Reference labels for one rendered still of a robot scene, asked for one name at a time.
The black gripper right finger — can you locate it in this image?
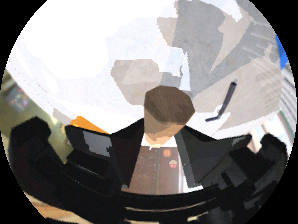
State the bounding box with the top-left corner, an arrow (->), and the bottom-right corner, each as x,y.
174,125 -> 253,189

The blue taped strip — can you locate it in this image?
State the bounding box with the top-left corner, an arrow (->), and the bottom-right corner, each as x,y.
274,35 -> 289,69

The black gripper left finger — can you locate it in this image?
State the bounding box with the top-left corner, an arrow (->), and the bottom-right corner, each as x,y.
64,117 -> 144,189

